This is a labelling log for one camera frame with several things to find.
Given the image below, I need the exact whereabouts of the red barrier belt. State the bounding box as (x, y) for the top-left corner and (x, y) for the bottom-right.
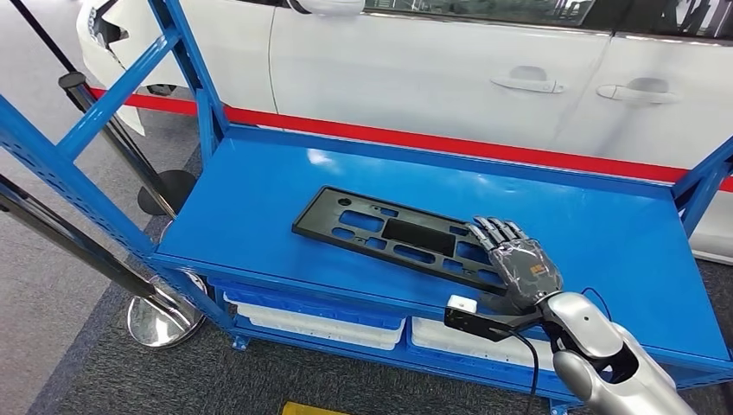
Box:
(88, 86), (733, 194)

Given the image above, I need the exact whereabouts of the yellow floor tape square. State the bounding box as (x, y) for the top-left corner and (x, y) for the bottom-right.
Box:
(279, 400), (352, 415)

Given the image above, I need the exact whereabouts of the stanchion post with dark base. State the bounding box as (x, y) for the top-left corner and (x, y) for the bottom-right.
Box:
(58, 71), (200, 220)

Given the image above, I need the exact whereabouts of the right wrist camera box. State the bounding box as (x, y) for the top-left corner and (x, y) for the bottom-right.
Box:
(443, 295), (543, 343)

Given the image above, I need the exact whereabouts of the white car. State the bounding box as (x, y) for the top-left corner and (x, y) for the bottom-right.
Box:
(75, 0), (733, 265)

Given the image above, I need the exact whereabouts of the black barrier belt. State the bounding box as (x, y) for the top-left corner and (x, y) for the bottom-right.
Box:
(8, 0), (77, 74)

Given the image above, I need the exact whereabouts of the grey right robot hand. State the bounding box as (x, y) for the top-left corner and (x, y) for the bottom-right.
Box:
(466, 215), (566, 315)

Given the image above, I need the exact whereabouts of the black camera cable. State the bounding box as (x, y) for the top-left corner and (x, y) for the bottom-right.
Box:
(502, 329), (542, 415)

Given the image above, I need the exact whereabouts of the blue metal shelf rack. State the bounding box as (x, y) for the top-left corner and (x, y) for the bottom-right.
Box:
(0, 0), (733, 415)

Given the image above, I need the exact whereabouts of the chrome stanchion post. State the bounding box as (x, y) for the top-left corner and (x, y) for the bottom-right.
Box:
(0, 174), (207, 350)

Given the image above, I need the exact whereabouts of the long black plastic part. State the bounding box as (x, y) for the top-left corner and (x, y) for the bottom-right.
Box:
(291, 185), (512, 297)

